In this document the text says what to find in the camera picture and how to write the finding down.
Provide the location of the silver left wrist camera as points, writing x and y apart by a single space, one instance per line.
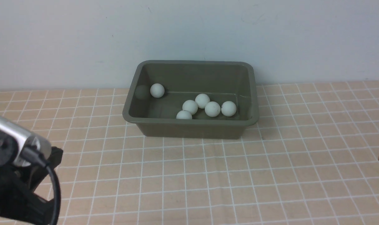
21 147

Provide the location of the beige grid tablecloth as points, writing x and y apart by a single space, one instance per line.
312 159

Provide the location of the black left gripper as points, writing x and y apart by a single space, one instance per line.
18 200

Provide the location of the olive green plastic bin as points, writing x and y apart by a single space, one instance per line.
183 80

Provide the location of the white ping-pong ball with logo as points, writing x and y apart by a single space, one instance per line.
212 109

